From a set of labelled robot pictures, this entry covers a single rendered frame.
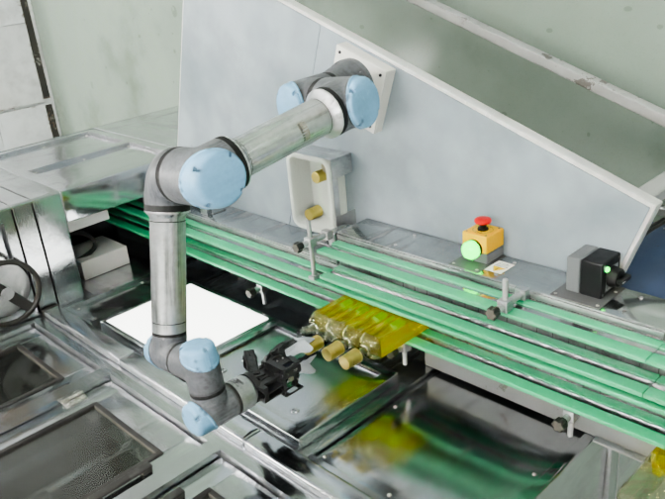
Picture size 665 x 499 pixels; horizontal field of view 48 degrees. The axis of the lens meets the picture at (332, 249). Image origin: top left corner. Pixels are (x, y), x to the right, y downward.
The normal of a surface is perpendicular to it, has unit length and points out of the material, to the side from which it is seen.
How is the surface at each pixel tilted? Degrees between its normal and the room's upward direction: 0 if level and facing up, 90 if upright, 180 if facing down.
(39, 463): 90
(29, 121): 90
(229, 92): 0
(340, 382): 90
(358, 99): 97
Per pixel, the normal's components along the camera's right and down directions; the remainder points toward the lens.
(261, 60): -0.71, 0.33
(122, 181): 0.70, 0.22
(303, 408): -0.09, -0.91
